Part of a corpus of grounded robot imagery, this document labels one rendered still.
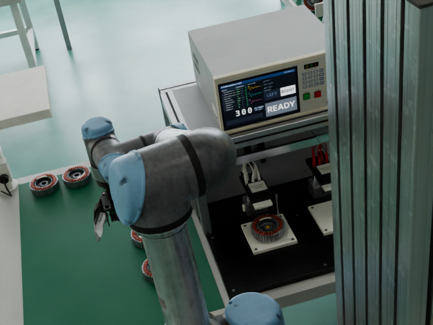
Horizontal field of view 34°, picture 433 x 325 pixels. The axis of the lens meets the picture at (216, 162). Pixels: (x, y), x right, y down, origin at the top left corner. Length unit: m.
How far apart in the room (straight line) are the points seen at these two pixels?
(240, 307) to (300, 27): 1.21
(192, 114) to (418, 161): 1.59
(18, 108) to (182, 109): 0.55
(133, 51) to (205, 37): 3.13
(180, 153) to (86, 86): 4.00
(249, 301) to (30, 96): 1.32
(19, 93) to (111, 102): 2.36
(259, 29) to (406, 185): 1.59
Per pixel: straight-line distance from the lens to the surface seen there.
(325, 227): 2.36
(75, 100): 5.02
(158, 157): 1.18
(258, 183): 2.34
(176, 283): 1.30
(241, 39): 2.37
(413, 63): 0.79
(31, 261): 2.53
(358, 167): 1.02
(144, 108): 4.74
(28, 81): 2.64
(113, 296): 2.30
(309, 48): 2.26
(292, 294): 2.20
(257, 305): 1.47
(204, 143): 1.20
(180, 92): 2.52
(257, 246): 2.31
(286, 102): 2.26
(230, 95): 2.18
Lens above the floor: 2.33
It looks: 35 degrees down
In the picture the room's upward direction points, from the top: 9 degrees counter-clockwise
